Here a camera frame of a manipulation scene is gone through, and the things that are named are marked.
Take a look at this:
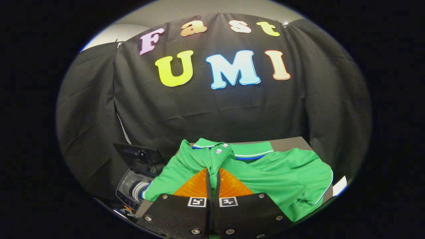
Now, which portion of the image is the black backdrop cloth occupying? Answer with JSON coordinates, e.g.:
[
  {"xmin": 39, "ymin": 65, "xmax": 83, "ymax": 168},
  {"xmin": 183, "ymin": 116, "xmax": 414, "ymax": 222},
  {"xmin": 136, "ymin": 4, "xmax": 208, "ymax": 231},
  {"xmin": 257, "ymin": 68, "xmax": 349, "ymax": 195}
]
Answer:
[{"xmin": 56, "ymin": 13, "xmax": 372, "ymax": 199}]

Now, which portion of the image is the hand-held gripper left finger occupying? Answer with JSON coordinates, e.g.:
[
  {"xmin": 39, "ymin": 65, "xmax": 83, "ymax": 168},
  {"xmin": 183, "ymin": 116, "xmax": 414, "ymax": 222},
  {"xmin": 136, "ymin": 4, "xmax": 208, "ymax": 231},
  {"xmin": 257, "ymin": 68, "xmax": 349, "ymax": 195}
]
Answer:
[{"xmin": 137, "ymin": 168, "xmax": 213, "ymax": 239}]

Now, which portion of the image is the grey washing machine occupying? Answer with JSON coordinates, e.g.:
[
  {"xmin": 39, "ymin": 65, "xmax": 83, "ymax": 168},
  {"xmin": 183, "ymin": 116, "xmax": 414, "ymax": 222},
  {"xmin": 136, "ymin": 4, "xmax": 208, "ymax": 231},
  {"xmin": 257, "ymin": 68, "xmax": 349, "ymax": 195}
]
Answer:
[{"xmin": 116, "ymin": 168, "xmax": 156, "ymax": 213}]

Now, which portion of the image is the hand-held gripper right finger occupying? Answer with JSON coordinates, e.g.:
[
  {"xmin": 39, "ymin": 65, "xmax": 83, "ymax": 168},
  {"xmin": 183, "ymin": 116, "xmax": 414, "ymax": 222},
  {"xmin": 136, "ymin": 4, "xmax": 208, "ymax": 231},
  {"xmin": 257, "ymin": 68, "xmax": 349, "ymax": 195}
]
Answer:
[{"xmin": 212, "ymin": 168, "xmax": 293, "ymax": 239}]

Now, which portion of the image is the white flat board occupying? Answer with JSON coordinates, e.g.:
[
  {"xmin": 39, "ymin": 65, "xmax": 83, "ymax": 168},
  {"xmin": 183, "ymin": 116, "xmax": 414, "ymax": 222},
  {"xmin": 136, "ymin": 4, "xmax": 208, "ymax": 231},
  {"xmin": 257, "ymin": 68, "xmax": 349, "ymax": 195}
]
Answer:
[{"xmin": 332, "ymin": 176, "xmax": 348, "ymax": 196}]

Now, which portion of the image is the beige cabinet with dark top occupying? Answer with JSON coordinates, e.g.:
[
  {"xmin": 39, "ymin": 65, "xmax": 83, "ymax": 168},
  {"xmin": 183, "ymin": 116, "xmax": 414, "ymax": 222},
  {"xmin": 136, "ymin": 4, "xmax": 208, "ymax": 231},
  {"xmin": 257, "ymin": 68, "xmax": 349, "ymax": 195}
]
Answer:
[{"xmin": 136, "ymin": 136, "xmax": 334, "ymax": 218}]

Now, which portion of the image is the green polo shirt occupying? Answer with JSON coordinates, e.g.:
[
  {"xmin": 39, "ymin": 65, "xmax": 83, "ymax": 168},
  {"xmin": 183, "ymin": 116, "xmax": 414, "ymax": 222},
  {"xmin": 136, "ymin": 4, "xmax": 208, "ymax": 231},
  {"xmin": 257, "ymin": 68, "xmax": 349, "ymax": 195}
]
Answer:
[{"xmin": 141, "ymin": 138, "xmax": 334, "ymax": 222}]

